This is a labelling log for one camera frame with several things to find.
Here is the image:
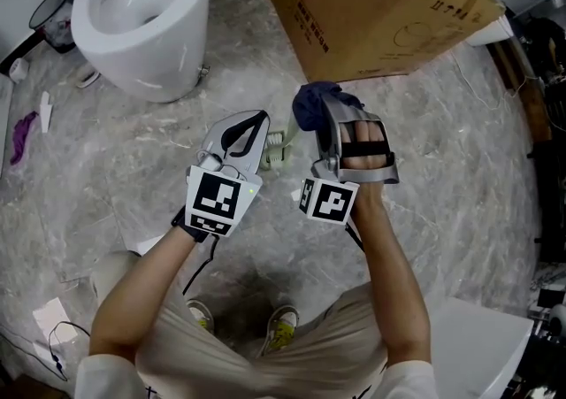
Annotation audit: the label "person's right hand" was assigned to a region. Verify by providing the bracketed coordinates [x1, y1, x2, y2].
[342, 120, 386, 171]

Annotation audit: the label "black wrist strap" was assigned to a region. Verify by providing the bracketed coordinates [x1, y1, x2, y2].
[171, 206, 209, 243]

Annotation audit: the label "person's beige trousers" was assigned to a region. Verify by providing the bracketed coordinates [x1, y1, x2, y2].
[90, 250, 390, 399]

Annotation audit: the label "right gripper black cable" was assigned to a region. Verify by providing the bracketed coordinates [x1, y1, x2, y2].
[347, 219, 366, 252]

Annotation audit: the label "person's shoe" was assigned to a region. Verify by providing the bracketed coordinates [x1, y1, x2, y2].
[260, 304, 300, 354]
[185, 298, 216, 334]

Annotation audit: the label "white paper piece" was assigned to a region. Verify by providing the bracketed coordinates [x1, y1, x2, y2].
[38, 90, 55, 132]

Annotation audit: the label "purple cloth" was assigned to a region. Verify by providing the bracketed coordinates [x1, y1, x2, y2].
[9, 110, 40, 166]

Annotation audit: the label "thin white cable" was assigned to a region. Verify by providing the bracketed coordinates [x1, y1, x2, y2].
[450, 47, 532, 111]

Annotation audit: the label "large brown cardboard box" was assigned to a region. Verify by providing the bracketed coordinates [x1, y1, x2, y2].
[255, 0, 507, 84]

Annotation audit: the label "person's right shoe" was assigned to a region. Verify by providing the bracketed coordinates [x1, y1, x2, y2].
[260, 304, 300, 354]

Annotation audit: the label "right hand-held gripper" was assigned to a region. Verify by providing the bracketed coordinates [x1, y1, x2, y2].
[298, 93, 400, 225]

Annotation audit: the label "black plug cable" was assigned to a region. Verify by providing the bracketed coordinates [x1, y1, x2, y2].
[47, 320, 92, 383]

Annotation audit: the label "person's left shoe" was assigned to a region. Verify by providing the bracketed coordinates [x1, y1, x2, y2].
[185, 298, 216, 334]

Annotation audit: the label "person's left forearm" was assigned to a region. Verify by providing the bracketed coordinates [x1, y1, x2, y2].
[88, 224, 200, 363]

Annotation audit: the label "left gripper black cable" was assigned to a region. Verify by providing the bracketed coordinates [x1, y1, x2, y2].
[181, 233, 220, 296]

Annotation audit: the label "brown wooden step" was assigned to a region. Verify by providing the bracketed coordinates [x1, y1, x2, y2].
[486, 41, 554, 144]

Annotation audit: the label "white toilet with raised lid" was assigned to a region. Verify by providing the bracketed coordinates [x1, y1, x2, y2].
[71, 0, 210, 104]

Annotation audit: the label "black mesh waste bin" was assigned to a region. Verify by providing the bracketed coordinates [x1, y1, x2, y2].
[28, 0, 77, 55]

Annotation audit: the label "clear tape roll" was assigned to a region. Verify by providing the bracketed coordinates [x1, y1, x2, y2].
[74, 65, 101, 89]

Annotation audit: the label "person's white shirt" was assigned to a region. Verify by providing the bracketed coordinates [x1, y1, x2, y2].
[73, 352, 450, 399]

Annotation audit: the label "person's right forearm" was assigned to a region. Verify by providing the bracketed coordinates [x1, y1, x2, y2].
[353, 187, 432, 367]

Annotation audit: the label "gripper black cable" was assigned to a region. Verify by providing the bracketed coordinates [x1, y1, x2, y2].
[347, 219, 366, 252]
[181, 233, 220, 296]

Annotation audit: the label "dark blue cloth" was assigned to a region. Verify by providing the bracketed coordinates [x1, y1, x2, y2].
[292, 81, 366, 133]

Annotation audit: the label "pale green floor brush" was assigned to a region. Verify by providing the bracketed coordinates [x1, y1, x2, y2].
[259, 113, 306, 171]

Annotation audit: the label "white rectangular basin panel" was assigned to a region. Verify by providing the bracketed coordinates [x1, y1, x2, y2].
[428, 297, 534, 399]

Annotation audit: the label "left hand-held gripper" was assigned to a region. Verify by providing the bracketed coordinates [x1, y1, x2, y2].
[184, 109, 272, 238]

